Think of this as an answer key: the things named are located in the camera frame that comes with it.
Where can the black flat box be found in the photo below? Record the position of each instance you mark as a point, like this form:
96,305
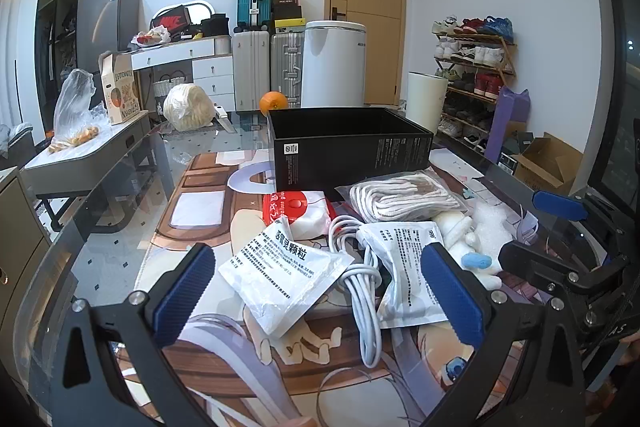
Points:
285,2

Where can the woven basket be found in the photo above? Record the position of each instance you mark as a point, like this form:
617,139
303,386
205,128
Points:
170,88

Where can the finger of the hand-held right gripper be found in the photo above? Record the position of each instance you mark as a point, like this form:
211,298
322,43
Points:
557,205
537,264

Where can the large white bin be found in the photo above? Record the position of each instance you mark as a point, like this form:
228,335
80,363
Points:
334,64

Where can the yellow and black box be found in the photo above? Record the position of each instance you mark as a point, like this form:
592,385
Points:
290,26

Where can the black bag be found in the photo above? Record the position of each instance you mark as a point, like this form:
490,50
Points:
215,24

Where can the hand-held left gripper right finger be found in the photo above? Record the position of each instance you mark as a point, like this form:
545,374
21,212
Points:
452,294

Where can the silver suitcase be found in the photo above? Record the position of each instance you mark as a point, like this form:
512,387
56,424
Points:
287,67

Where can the black cardboard box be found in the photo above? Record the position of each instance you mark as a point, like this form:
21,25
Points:
350,152

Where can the printed table mat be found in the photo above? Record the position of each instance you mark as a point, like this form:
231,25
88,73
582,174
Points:
215,247

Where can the orange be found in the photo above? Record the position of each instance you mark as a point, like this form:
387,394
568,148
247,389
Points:
272,101

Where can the printed fruit carton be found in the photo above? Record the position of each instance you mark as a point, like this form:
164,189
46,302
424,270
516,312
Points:
120,89

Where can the purple bag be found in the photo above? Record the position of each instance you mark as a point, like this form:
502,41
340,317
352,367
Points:
505,122

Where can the open cardboard box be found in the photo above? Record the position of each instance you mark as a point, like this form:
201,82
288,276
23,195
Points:
545,167

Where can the white plush toy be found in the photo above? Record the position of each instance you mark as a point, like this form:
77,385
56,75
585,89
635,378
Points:
475,232

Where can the grey cabinet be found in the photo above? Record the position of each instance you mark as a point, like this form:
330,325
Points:
20,247

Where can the wooden shoe rack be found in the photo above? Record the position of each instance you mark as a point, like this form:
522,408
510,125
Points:
475,72

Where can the dark wardrobe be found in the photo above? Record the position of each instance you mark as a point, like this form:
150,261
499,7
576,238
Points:
57,7

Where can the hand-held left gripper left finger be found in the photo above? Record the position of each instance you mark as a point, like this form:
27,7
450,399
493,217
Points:
182,294

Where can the dark brown box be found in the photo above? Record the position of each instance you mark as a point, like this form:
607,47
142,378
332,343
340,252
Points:
287,13

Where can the small white bin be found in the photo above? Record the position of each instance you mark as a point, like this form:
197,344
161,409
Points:
425,94

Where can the grey fridge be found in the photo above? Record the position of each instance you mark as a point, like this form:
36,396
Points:
107,19

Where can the red and white packet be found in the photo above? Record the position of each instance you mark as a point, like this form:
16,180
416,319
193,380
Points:
295,212

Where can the bag of food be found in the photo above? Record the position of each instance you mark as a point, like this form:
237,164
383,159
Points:
150,38

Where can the plastic bag of oranges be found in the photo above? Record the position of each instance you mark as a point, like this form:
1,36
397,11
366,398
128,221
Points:
75,112

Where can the white suitcase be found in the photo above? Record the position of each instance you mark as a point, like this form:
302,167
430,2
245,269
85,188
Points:
250,67

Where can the red and black shoebox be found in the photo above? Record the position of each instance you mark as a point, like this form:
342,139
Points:
170,22

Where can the wrapped napa cabbage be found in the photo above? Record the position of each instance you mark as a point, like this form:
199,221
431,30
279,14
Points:
187,107

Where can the grey side table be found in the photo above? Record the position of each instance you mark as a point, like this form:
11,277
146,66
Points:
100,152

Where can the white oval mirror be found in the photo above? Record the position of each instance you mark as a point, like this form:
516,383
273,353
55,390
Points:
202,9

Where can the white drawer desk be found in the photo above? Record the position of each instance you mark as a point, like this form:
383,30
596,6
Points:
210,72

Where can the white medicine sachet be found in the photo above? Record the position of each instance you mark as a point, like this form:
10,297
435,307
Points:
280,269
400,272

